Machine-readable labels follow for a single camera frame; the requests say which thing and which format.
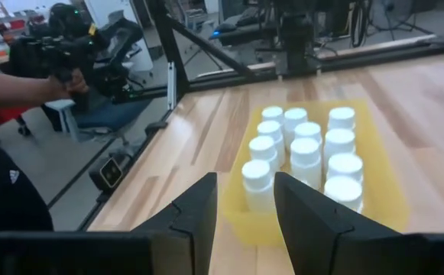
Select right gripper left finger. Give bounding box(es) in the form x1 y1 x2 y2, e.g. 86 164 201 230
0 171 219 275

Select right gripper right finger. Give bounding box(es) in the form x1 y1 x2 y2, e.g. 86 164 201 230
274 171 444 275

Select white plastic pill bottle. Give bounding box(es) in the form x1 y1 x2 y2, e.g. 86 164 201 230
323 175 364 213
290 137 322 188
248 135 280 173
257 120 285 154
327 106 356 133
261 105 286 127
323 128 356 161
293 121 323 144
284 108 309 150
327 152 364 180
241 159 275 213

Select person's forearm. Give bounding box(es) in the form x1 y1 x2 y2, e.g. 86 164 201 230
0 69 60 112

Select yellow translucent plastic basket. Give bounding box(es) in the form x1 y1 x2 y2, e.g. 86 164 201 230
221 99 410 245

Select black office chair blue seat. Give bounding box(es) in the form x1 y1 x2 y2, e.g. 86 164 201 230
72 17 156 146

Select person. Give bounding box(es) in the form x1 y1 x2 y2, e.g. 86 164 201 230
0 108 54 240

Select person's hand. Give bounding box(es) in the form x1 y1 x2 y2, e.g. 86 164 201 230
49 68 91 102

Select black table-level camera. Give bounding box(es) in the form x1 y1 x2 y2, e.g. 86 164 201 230
87 152 133 194

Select silver metal bracket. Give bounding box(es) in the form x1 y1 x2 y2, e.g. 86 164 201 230
167 60 178 112

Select black leader arm handle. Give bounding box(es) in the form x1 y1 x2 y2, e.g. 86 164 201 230
9 2 110 102

